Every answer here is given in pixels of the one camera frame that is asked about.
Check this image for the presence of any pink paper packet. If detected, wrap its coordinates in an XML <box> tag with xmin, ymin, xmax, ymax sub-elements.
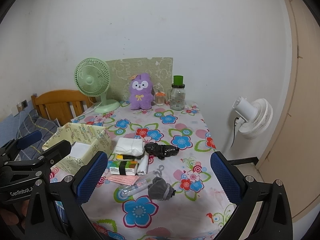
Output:
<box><xmin>107</xmin><ymin>175</ymin><xmax>139</xmax><ymax>185</ymax></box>

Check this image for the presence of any clear plastic tube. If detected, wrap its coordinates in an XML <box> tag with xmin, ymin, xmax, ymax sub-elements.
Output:
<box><xmin>119</xmin><ymin>172</ymin><xmax>157</xmax><ymax>198</ymax></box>

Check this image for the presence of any white tissue stack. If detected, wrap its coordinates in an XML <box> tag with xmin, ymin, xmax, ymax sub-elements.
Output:
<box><xmin>114</xmin><ymin>138</ymin><xmax>144</xmax><ymax>157</ymax></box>

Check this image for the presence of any grey sock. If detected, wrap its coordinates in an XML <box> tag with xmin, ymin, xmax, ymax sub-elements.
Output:
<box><xmin>148</xmin><ymin>177</ymin><xmax>176</xmax><ymax>200</ymax></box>

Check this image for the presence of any black plastic bag bundle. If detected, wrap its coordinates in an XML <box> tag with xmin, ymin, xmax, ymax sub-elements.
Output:
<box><xmin>144</xmin><ymin>142</ymin><xmax>180</xmax><ymax>160</ymax></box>

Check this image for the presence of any yellow cartoon tissue pack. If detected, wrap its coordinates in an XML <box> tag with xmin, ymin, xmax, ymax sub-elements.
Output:
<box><xmin>116</xmin><ymin>154</ymin><xmax>140</xmax><ymax>161</ymax></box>

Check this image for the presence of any person's hand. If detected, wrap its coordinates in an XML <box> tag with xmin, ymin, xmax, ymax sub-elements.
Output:
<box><xmin>1</xmin><ymin>200</ymin><xmax>29</xmax><ymax>229</ymax></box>

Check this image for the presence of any grey plaid pillow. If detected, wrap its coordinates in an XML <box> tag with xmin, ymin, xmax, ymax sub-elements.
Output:
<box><xmin>15</xmin><ymin>109</ymin><xmax>60</xmax><ymax>160</ymax></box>

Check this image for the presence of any white box inside box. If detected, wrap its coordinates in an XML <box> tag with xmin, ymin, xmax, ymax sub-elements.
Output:
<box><xmin>68</xmin><ymin>142</ymin><xmax>90</xmax><ymax>159</ymax></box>

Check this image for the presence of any white plastic bag roll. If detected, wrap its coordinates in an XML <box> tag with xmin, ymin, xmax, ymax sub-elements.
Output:
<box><xmin>136</xmin><ymin>153</ymin><xmax>149</xmax><ymax>176</ymax></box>

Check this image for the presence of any beige door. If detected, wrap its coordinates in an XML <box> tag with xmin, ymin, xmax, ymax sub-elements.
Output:
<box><xmin>256</xmin><ymin>0</ymin><xmax>319</xmax><ymax>222</ymax></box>

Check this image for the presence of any floral tablecloth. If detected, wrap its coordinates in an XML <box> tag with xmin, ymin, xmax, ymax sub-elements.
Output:
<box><xmin>48</xmin><ymin>100</ymin><xmax>237</xmax><ymax>240</ymax></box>

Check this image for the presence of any white standing fan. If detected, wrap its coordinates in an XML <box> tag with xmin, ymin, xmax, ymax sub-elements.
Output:
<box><xmin>230</xmin><ymin>96</ymin><xmax>273</xmax><ymax>147</ymax></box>

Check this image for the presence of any green desk fan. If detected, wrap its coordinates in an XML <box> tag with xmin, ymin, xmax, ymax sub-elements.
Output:
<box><xmin>74</xmin><ymin>57</ymin><xmax>120</xmax><ymax>113</ymax></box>

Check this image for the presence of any purple plush toy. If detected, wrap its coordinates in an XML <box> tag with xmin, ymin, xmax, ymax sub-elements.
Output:
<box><xmin>129</xmin><ymin>73</ymin><xmax>155</xmax><ymax>110</ymax></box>

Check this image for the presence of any glass jar with green cup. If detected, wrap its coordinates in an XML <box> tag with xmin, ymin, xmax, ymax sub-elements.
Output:
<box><xmin>168</xmin><ymin>75</ymin><xmax>185</xmax><ymax>111</ymax></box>

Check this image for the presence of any cotton swab jar orange lid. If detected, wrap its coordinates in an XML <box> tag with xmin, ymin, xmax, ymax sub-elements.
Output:
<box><xmin>155</xmin><ymin>92</ymin><xmax>166</xmax><ymax>106</ymax></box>

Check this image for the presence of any green patterned board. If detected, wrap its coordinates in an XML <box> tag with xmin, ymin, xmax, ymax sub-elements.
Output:
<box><xmin>106</xmin><ymin>57</ymin><xmax>173</xmax><ymax>101</ymax></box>

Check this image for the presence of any wall socket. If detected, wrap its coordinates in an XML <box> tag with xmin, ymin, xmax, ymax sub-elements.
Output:
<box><xmin>21</xmin><ymin>100</ymin><xmax>28</xmax><ymax>108</ymax></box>

